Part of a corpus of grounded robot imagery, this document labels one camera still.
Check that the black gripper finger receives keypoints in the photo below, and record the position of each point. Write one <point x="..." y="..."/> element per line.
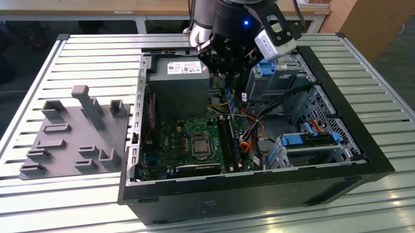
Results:
<point x="204" y="52"/>
<point x="256" y="57"/>

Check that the RAM memory stick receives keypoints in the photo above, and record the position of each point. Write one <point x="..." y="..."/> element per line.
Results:
<point x="237" y="145"/>
<point x="231" y="97"/>

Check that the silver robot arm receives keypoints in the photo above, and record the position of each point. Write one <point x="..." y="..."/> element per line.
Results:
<point x="203" y="12"/>

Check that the blue disk carrier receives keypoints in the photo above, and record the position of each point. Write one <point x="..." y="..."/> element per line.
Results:
<point x="273" y="155"/>
<point x="265" y="69"/>
<point x="292" y="140"/>

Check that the silver drive cage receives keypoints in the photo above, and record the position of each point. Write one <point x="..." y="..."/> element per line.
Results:
<point x="311" y="155"/>
<point x="288" y="72"/>

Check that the grey power supply unit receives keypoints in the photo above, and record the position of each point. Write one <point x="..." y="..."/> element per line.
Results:
<point x="177" y="97"/>

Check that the green motherboard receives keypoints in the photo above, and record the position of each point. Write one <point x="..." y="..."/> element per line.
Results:
<point x="181" y="126"/>

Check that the wooden desk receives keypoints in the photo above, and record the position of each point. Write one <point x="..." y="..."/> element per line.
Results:
<point x="97" y="6"/>

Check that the wooden cabinet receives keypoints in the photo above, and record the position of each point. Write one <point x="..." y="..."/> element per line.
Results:
<point x="372" y="24"/>

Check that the CPU socket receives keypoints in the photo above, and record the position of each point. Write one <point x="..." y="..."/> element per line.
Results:
<point x="212" y="145"/>

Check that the silver CPU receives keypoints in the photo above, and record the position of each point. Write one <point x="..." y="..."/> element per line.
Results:
<point x="201" y="146"/>

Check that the black graphics card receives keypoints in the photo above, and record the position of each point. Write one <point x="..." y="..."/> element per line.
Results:
<point x="197" y="170"/>

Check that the grey parts rack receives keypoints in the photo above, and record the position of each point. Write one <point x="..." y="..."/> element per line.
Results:
<point x="70" y="145"/>

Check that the black and silver PC case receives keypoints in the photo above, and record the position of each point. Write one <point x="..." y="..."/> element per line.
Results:
<point x="227" y="194"/>

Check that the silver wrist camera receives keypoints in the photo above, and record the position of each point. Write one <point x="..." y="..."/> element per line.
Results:
<point x="275" y="46"/>

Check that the black camera bracket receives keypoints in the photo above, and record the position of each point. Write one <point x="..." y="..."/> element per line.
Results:
<point x="259" y="14"/>

